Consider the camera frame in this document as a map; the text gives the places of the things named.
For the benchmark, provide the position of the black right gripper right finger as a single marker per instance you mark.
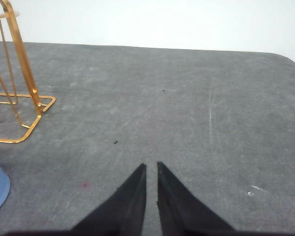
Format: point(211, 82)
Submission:
point(181, 213)

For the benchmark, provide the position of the gold wire cup rack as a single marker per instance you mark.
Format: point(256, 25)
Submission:
point(10, 10)

